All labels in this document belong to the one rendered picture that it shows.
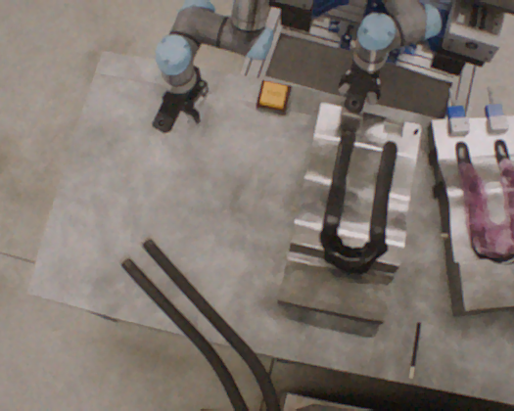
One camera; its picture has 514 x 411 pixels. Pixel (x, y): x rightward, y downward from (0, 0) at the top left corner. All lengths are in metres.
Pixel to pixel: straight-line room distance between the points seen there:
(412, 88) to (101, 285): 1.38
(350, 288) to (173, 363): 1.02
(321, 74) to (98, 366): 1.34
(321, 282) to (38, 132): 1.53
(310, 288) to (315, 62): 1.13
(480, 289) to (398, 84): 1.10
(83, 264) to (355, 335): 0.70
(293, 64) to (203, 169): 0.88
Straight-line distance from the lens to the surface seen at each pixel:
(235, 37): 1.48
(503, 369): 1.77
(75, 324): 2.58
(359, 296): 1.64
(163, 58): 1.45
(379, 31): 1.48
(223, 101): 1.83
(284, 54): 2.55
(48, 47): 2.96
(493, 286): 1.66
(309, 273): 1.63
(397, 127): 1.76
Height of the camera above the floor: 2.47
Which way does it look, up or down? 75 degrees down
